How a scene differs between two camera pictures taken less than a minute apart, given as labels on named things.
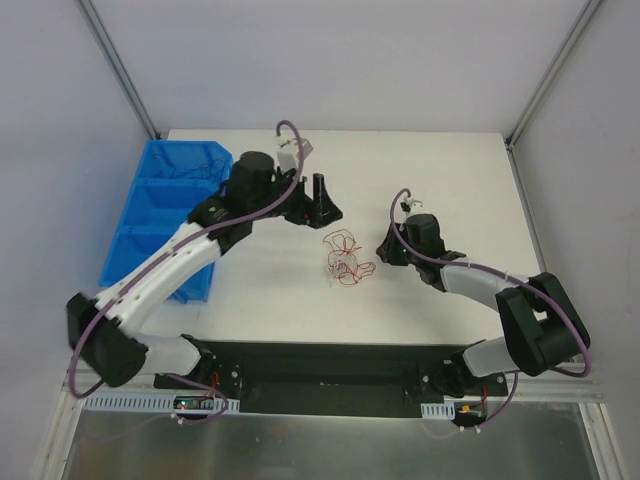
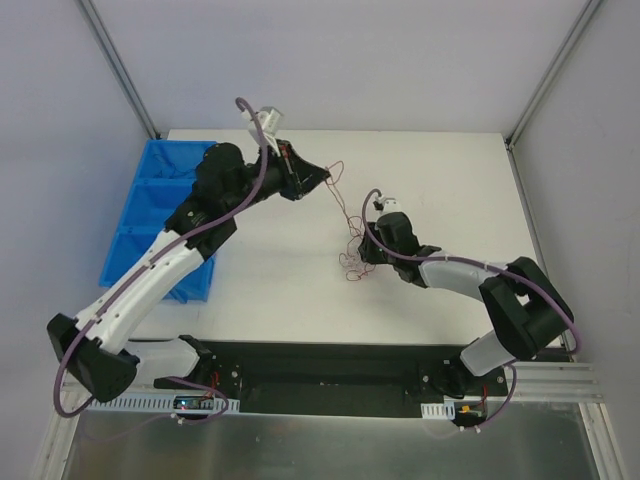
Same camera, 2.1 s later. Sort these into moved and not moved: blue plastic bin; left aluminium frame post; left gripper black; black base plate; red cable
Moved: red cable; left gripper black
Not moved: left aluminium frame post; black base plate; blue plastic bin
